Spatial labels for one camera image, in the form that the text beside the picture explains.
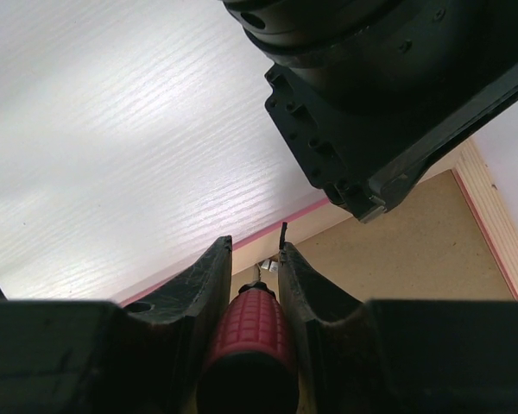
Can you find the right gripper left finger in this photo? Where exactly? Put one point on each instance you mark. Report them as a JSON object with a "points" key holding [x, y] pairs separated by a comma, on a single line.
{"points": [[81, 356]]}

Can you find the red handled screwdriver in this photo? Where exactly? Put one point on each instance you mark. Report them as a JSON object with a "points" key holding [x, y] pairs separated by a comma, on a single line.
{"points": [[250, 365]]}

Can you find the pink picture frame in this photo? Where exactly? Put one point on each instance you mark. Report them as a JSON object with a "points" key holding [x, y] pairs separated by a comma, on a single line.
{"points": [[480, 192]]}

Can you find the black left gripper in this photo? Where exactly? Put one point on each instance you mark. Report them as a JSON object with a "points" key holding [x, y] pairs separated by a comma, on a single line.
{"points": [[367, 164]]}

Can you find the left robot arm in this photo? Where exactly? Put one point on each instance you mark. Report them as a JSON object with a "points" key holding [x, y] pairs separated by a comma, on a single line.
{"points": [[368, 95]]}

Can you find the metal retaining clip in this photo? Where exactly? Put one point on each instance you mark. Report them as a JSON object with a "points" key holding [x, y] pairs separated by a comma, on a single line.
{"points": [[269, 266]]}

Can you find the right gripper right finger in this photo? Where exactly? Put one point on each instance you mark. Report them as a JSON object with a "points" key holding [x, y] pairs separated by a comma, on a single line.
{"points": [[398, 355]]}

